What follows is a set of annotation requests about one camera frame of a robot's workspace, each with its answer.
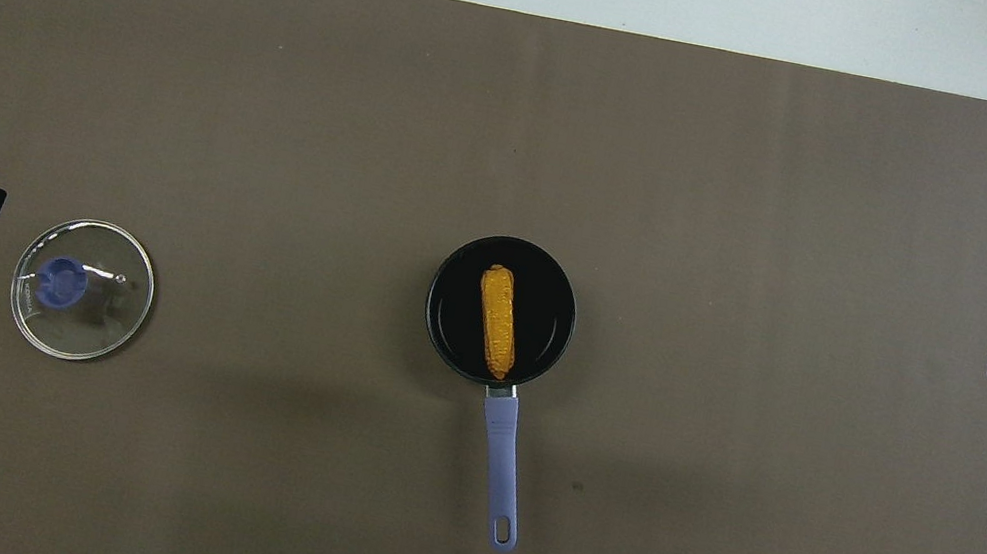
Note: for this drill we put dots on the yellow corn cob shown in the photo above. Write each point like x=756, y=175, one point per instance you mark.
x=498, y=319

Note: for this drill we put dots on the glass lid with blue knob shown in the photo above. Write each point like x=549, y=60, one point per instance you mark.
x=90, y=318

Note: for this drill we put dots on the brown table mat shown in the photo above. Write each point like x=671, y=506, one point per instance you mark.
x=518, y=139

